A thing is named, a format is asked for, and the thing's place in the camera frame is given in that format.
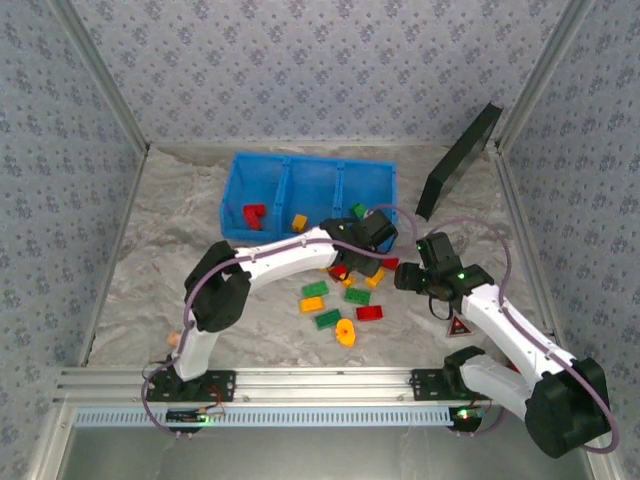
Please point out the left controller board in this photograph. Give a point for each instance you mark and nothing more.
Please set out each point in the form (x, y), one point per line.
(187, 416)

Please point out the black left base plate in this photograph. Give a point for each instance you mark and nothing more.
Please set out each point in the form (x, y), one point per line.
(222, 385)

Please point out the peach paper tag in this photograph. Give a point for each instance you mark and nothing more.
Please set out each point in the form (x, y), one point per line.
(174, 339)

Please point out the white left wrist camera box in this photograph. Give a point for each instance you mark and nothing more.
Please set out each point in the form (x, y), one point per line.
(386, 245)

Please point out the small red lego brick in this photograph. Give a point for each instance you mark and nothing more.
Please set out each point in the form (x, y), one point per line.
(259, 210)

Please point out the yellow round lego piece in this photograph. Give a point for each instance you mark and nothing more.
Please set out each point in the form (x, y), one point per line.
(345, 333)

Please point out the black flat tray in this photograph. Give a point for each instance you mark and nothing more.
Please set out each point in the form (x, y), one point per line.
(457, 165)

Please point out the red triangle sign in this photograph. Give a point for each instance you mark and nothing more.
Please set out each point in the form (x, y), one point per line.
(459, 330)

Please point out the right controller board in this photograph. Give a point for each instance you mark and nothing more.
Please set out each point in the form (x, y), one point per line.
(465, 417)

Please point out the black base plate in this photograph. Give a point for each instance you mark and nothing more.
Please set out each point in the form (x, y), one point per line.
(425, 385)
(222, 385)

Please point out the small green lego brick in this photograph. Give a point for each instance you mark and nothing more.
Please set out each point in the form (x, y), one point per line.
(357, 210)

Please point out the aluminium front rail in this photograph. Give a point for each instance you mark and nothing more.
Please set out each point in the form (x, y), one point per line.
(320, 385)

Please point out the blue three-compartment plastic bin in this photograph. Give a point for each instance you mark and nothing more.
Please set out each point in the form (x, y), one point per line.
(310, 185)

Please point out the aluminium frame post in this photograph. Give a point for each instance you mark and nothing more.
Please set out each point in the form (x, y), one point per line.
(105, 75)
(541, 75)

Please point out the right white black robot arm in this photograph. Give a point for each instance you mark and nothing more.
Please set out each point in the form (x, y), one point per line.
(500, 325)

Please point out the controller board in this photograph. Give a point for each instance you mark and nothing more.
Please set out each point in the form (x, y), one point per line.
(187, 416)
(465, 417)

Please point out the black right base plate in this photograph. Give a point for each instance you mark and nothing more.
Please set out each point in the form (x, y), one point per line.
(425, 385)

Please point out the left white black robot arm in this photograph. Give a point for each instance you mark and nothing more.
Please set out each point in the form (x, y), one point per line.
(280, 260)

